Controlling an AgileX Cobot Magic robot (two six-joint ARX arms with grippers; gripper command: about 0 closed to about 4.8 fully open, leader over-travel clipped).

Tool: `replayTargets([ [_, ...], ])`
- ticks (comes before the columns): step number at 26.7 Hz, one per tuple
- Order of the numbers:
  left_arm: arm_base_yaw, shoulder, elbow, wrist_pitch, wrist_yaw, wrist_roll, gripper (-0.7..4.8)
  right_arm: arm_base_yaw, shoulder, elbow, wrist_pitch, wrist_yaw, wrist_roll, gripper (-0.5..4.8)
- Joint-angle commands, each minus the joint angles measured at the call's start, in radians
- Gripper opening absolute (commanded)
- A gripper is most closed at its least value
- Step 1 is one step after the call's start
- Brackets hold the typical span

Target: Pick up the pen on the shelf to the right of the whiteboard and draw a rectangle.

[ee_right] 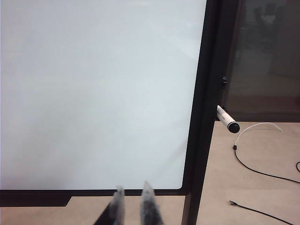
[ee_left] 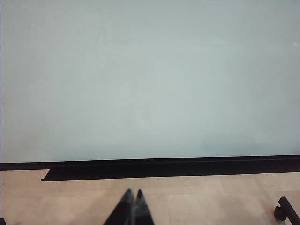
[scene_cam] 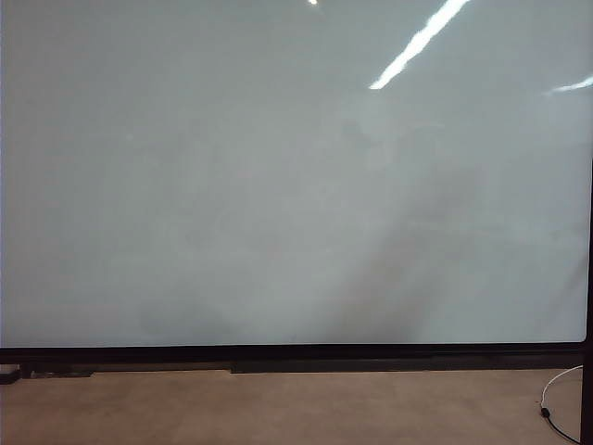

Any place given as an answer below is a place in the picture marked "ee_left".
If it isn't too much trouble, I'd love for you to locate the black whiteboard pen tray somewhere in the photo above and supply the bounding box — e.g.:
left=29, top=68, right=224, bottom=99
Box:
left=41, top=159, right=300, bottom=182

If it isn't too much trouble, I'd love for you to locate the glass whiteboard with black frame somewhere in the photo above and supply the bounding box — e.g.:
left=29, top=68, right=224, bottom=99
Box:
left=0, top=0, right=300, bottom=171

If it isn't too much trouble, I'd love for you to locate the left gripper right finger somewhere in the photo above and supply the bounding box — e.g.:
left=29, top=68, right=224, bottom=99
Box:
left=135, top=189, right=155, bottom=225

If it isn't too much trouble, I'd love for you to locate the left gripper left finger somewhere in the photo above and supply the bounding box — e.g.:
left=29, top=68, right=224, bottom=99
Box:
left=103, top=188, right=135, bottom=225

